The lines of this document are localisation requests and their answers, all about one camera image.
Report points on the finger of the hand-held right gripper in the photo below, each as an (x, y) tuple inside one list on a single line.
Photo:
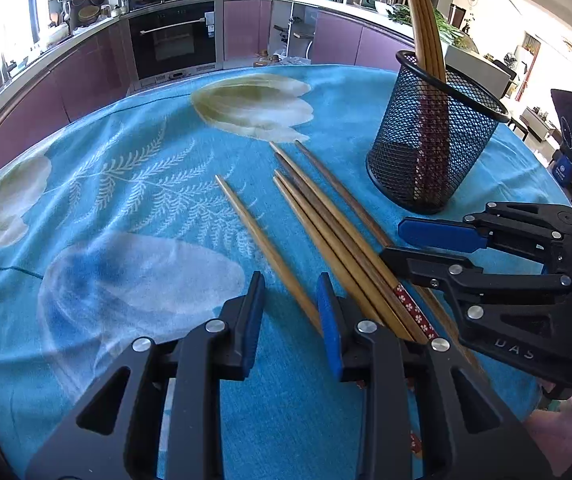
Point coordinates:
[(441, 234), (416, 264)]

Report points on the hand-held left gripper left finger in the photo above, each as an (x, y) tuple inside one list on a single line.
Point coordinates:
[(253, 321)]

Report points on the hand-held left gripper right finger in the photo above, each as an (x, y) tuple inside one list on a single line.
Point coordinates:
[(327, 321)]

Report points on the light wooden chopstick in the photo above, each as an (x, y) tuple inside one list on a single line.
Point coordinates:
[(430, 12), (266, 249), (311, 222), (412, 10), (316, 196), (421, 11)]

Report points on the black mesh utensil holder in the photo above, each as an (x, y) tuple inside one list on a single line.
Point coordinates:
[(406, 160)]

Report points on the person's right hand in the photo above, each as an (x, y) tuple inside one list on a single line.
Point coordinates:
[(571, 425)]

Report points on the low coffee table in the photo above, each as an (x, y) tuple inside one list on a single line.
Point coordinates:
[(536, 122)]

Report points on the black chair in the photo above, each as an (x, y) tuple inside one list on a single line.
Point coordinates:
[(508, 66)]

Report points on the white box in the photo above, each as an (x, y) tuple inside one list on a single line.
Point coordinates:
[(476, 70)]

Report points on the blue floral tablecloth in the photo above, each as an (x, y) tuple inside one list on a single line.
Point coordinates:
[(141, 185)]

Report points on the green leafy vegetables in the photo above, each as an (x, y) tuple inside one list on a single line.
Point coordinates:
[(400, 14)]

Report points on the purple kitchen cabinets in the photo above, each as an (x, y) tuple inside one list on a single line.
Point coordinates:
[(241, 30)]

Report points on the black built-in oven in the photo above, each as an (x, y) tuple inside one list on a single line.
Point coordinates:
[(173, 42)]

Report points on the round woven basket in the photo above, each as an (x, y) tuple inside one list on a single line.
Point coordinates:
[(87, 14)]

